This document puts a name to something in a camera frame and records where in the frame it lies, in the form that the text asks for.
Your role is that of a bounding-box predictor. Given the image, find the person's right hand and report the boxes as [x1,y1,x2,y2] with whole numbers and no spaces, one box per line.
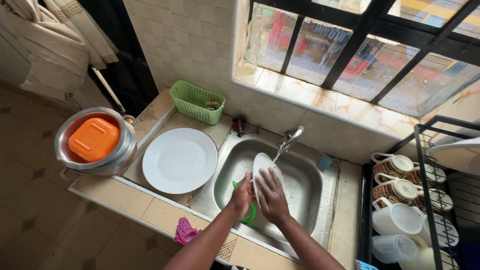
[254,167,292,226]

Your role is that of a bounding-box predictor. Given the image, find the person's left hand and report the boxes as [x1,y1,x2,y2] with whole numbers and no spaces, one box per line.
[227,172,255,219]

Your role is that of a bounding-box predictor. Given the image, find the small white plate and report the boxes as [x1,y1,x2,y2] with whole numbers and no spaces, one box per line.
[251,152,286,211]

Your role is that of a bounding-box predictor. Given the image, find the stainless steel sink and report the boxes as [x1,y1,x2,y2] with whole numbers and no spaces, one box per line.
[189,130,340,260]

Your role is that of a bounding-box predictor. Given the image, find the chrome tap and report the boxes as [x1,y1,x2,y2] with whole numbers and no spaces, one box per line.
[279,125,305,153]

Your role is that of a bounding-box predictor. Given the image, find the red valve knob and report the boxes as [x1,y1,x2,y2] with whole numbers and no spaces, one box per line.
[231,118,260,138]

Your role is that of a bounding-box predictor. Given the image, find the large white ribbed plate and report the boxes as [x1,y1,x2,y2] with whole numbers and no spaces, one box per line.
[142,128,219,195]

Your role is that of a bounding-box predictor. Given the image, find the pink cloth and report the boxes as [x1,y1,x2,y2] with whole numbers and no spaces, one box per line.
[173,216,203,246]

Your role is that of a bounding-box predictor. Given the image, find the green plastic basket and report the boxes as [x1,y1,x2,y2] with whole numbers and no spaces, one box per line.
[169,80,226,125]

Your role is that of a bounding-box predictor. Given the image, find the brown patterned mug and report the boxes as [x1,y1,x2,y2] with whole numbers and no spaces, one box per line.
[408,163,447,185]
[372,173,419,206]
[412,187,454,213]
[371,152,415,179]

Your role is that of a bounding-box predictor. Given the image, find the large metal pot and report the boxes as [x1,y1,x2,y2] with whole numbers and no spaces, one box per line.
[59,114,138,182]

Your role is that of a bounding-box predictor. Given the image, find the blue plastic item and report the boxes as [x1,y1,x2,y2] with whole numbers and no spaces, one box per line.
[355,259,380,270]

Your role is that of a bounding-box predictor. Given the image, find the white plastic jug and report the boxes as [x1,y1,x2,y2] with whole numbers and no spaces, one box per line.
[412,206,460,249]
[371,197,424,237]

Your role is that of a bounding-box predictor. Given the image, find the clear glass bottle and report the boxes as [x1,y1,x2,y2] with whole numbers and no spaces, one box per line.
[241,7,264,75]

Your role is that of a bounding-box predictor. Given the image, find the clear plastic cup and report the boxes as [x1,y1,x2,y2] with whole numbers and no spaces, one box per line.
[371,234,419,265]

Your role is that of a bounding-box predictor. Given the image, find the orange plastic container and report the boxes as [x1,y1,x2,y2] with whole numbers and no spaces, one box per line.
[68,117,121,163]

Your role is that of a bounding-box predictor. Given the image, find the pale wooden stick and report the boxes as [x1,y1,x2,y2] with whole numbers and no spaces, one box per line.
[91,67,127,116]

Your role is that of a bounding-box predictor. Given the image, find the cream plastic cup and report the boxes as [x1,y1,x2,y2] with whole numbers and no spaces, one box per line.
[398,235,459,270]

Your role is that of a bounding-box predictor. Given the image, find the black window bars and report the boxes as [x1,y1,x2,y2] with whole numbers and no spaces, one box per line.
[247,0,480,106]

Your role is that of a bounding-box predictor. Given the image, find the white basin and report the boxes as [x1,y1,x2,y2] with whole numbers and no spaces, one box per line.
[427,136,480,177]

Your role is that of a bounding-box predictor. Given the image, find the metal bowl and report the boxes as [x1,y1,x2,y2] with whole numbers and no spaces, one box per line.
[54,107,131,170]

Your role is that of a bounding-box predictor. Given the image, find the beige curtain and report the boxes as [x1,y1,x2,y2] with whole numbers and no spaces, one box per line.
[0,0,120,103]

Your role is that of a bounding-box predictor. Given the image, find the black wire dish rack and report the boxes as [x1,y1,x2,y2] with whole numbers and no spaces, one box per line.
[357,115,480,270]

